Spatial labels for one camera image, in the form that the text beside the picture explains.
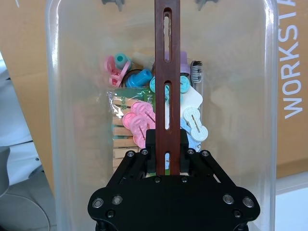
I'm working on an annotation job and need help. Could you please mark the pink plastic clip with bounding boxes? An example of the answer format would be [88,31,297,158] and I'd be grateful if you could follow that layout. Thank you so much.
[104,55,132,88]

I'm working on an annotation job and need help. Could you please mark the brown printed cardboard box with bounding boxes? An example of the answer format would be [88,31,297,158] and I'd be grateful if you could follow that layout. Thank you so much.
[0,0,308,187]

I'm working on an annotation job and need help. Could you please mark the black ring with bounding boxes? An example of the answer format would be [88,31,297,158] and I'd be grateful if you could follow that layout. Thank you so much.
[119,68,143,89]

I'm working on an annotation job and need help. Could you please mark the teal round clip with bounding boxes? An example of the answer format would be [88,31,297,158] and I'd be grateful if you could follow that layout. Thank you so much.
[149,74,191,95]

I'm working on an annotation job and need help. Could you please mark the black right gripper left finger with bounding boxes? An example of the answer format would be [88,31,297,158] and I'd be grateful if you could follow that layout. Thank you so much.
[105,129,157,189]

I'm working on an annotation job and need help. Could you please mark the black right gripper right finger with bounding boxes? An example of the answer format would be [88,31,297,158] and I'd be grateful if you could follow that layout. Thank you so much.
[180,129,238,188]

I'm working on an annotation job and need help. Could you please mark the purple cap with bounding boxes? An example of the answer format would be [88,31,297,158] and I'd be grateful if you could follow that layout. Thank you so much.
[179,50,192,75]

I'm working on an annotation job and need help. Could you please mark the cream plastic piece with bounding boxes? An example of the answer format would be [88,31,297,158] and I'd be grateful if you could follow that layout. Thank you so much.
[131,51,155,71]

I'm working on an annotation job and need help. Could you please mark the white square pad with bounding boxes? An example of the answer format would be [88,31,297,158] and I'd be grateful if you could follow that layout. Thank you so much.
[179,86,204,114]

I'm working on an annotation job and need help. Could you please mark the blue cylinder cap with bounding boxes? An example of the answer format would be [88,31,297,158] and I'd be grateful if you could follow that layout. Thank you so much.
[125,69,152,88]

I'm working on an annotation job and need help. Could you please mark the grey toothbrush head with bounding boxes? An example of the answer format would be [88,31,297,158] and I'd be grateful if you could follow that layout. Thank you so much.
[190,60,204,84]

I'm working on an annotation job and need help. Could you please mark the packaged wooden clothespins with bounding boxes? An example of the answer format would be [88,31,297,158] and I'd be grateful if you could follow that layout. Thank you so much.
[106,86,155,174]

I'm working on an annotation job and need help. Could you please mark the light blue clip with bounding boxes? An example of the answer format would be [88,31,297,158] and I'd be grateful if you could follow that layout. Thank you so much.
[180,117,202,153]

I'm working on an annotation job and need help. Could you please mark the teal cylinder cap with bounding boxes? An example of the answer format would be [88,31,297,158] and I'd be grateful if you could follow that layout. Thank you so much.
[114,52,128,69]

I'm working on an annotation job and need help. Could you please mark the clear plastic bin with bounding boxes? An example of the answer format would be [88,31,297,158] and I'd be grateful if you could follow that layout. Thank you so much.
[44,0,282,231]

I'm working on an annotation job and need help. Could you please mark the brown slotted wooden bar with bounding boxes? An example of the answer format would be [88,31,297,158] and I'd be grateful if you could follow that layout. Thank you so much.
[153,0,182,177]

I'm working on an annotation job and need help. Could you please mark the pink round clip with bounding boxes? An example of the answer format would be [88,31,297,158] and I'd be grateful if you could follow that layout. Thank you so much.
[130,101,156,121]
[122,111,156,136]
[132,124,155,148]

